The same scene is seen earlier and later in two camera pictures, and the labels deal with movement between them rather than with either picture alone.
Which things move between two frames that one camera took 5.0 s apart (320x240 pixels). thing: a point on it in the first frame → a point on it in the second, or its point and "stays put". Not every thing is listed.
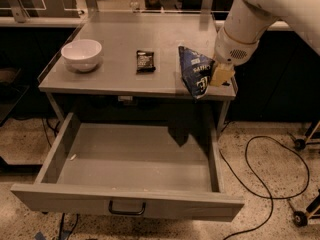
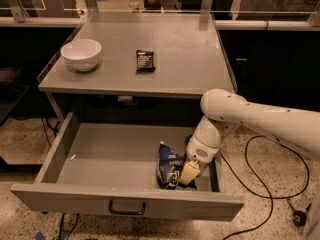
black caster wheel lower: (300, 219) stays put
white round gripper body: (231, 51) → (200, 153)
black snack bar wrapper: (145, 61) stays put
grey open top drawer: (161, 170) stays put
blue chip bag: (196, 71) → (169, 166)
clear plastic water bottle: (134, 1) stays put
